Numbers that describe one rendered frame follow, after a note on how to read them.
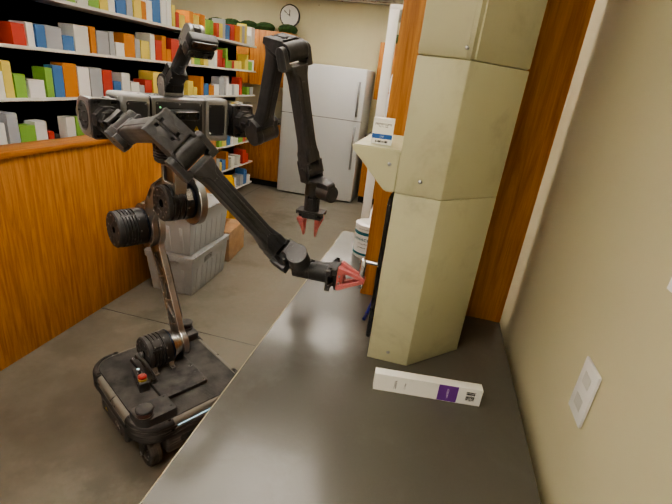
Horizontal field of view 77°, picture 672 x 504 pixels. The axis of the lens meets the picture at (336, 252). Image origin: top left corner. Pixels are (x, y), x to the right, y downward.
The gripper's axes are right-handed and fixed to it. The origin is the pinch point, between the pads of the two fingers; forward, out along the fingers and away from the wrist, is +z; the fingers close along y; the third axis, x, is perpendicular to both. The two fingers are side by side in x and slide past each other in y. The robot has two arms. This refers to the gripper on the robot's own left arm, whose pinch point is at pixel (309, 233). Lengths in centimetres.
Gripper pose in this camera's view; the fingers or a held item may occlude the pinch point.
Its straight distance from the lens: 159.9
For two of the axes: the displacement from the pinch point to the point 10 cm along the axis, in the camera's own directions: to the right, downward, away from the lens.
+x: 2.4, -3.3, 9.1
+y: 9.6, 1.9, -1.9
